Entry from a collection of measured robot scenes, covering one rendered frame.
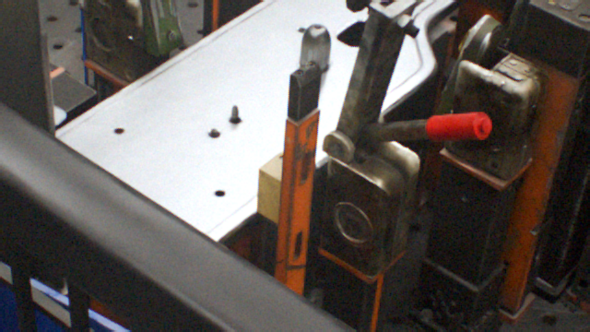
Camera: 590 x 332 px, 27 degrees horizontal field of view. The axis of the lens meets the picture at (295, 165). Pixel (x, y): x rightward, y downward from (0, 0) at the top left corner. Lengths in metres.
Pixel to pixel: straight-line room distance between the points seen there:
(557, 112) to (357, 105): 0.27
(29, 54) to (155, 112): 0.34
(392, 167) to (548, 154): 0.25
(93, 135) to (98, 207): 0.87
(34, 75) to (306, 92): 0.21
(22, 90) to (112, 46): 0.44
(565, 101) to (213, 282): 0.97
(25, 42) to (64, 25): 0.97
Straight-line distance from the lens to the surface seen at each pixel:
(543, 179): 1.31
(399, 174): 1.09
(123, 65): 1.36
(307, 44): 1.26
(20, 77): 0.92
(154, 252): 0.31
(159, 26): 1.30
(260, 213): 1.09
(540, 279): 1.50
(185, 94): 1.24
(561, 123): 1.26
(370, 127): 1.09
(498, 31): 1.20
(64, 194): 0.33
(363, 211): 1.11
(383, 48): 1.01
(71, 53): 1.80
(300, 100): 0.95
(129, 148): 1.18
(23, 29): 0.89
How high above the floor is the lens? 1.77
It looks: 41 degrees down
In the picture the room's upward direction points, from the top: 5 degrees clockwise
